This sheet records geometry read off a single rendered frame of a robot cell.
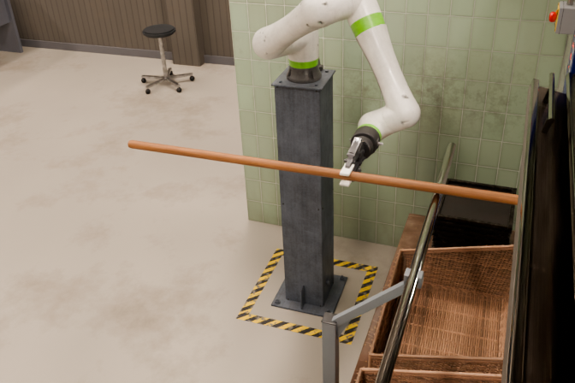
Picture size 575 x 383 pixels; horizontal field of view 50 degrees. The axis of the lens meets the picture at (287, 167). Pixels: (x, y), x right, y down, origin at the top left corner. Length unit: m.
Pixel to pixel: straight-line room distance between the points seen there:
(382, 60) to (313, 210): 0.94
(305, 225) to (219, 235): 0.95
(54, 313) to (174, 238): 0.80
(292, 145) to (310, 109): 0.20
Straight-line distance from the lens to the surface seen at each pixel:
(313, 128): 2.63
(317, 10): 2.11
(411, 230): 2.76
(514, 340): 1.09
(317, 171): 1.96
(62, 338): 3.32
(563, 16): 2.59
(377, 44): 2.18
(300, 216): 2.89
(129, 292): 3.46
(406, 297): 1.53
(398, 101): 2.15
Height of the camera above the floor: 2.20
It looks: 30 degrees down
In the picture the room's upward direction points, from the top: 3 degrees counter-clockwise
